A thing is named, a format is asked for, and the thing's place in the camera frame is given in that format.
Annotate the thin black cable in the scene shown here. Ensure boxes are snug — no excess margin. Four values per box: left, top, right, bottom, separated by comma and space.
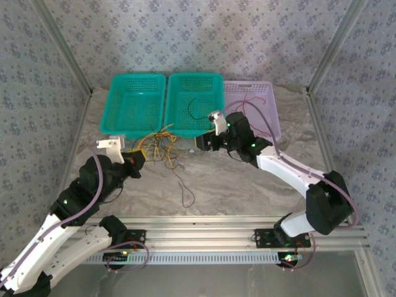
187, 97, 215, 122
178, 166, 196, 209
131, 125, 186, 171

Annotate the thin red cable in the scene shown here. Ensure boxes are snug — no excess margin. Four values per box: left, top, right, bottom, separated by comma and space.
230, 93, 273, 137

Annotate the teal mesh plastic basket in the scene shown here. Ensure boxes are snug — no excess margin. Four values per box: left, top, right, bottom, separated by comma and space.
163, 72, 225, 139
99, 73, 167, 139

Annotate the lavender perforated plastic basket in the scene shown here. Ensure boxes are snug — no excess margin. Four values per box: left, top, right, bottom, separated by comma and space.
222, 80, 282, 145

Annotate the black controller board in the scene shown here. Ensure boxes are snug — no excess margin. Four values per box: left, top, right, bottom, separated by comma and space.
103, 251, 131, 269
278, 252, 303, 269

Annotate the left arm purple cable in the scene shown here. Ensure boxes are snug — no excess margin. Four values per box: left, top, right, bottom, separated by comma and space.
0, 147, 105, 289

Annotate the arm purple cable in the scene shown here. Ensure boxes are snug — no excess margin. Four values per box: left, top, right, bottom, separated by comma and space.
0, 147, 105, 289
222, 99, 360, 228

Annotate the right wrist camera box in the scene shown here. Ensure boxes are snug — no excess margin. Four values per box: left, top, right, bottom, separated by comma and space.
207, 110, 229, 136

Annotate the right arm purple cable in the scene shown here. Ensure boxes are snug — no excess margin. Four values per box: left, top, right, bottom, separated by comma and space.
222, 99, 360, 228

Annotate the aluminium side rail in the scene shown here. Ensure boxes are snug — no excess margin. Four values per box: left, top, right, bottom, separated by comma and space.
304, 87, 371, 250
61, 88, 94, 186

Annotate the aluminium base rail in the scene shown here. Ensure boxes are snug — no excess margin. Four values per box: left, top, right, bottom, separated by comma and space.
83, 215, 371, 251

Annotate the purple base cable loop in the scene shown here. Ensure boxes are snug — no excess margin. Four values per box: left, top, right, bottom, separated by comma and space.
106, 240, 150, 274
282, 231, 317, 273

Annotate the white slotted cable duct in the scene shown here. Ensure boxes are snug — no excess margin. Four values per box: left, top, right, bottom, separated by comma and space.
83, 252, 298, 266

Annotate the aluminium corner post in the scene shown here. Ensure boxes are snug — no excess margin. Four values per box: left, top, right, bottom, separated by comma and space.
306, 0, 369, 93
30, 0, 94, 94

